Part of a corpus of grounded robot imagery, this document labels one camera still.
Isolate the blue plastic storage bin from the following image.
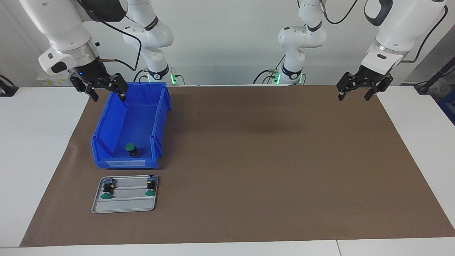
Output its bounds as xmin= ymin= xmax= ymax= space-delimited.
xmin=91 ymin=82 xmax=171 ymax=168

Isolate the blue crate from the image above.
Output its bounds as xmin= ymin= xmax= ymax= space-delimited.
xmin=438 ymin=91 xmax=455 ymax=126

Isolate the black table clamp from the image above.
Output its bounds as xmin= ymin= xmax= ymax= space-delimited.
xmin=0 ymin=75 xmax=19 ymax=97

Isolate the white power strip box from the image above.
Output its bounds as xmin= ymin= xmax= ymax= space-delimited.
xmin=37 ymin=71 xmax=71 ymax=87

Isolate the black stand with pole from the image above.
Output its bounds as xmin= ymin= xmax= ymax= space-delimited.
xmin=414 ymin=57 xmax=455 ymax=95

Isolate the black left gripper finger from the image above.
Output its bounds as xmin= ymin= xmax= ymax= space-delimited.
xmin=336 ymin=72 xmax=357 ymax=102
xmin=363 ymin=73 xmax=394 ymax=102

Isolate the brown table mat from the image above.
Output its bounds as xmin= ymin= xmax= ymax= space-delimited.
xmin=20 ymin=85 xmax=455 ymax=247

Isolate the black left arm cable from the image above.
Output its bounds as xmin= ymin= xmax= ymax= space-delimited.
xmin=320 ymin=0 xmax=449 ymax=64

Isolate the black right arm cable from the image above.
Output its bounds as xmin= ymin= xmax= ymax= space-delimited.
xmin=76 ymin=0 xmax=143 ymax=70

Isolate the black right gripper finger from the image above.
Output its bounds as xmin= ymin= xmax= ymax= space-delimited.
xmin=69 ymin=74 xmax=99 ymax=102
xmin=95 ymin=73 xmax=129 ymax=103

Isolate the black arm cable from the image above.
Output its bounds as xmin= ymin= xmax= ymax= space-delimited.
xmin=320 ymin=0 xmax=449 ymax=64
xmin=76 ymin=0 xmax=143 ymax=70

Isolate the grey metal tray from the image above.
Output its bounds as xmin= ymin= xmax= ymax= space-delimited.
xmin=91 ymin=175 xmax=159 ymax=214

